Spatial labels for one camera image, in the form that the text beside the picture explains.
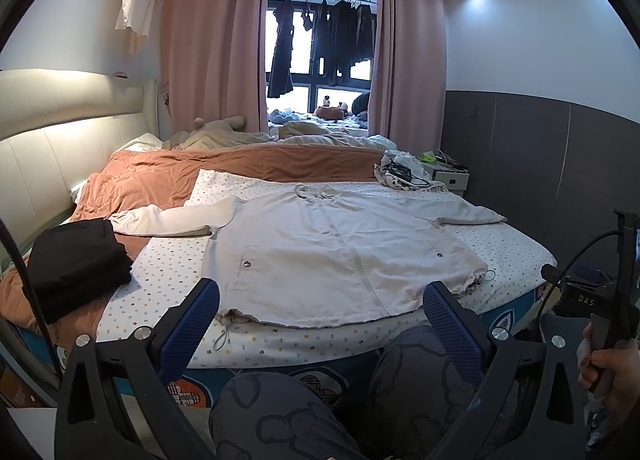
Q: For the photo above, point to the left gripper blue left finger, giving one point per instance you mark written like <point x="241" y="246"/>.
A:
<point x="180" y="330"/>

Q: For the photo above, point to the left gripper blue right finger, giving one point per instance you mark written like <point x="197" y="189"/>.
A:
<point x="459" y="330"/>

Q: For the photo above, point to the beige zip jacket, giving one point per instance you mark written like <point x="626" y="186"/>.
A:
<point x="312" y="256"/>

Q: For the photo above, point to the person's right hand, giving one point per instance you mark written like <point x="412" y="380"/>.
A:
<point x="622" y="362"/>

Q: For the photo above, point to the white dotted bed sheet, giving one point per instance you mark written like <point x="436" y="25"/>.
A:
<point x="505" y="293"/>

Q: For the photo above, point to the person's patterned grey trousers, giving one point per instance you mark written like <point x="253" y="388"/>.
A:
<point x="401" y="410"/>

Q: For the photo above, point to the folded black garment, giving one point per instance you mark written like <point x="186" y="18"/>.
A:
<point x="74" y="264"/>

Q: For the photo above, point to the white bedside drawer cabinet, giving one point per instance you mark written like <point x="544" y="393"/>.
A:
<point x="446" y="170"/>

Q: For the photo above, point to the blue patterned bed base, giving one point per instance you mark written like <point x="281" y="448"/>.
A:
<point x="330" y="359"/>

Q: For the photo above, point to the beige crumpled blanket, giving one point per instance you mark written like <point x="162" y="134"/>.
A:
<point x="229" y="133"/>

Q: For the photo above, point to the cream padded headboard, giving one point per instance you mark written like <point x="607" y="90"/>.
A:
<point x="57" y="128"/>

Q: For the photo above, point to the brown plush toy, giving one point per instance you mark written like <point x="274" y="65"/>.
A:
<point x="331" y="113"/>

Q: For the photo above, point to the right pink curtain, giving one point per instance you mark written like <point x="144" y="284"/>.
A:
<point x="408" y="87"/>

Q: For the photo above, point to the pink curtain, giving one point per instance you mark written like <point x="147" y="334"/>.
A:
<point x="212" y="55"/>
<point x="408" y="87"/>

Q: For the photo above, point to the left pink curtain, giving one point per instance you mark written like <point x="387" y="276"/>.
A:
<point x="212" y="55"/>

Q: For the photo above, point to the patterned cloth with cables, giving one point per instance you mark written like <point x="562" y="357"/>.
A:
<point x="403" y="171"/>

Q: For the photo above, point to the dark clothes on rail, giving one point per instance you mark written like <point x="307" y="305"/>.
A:
<point x="315" y="46"/>

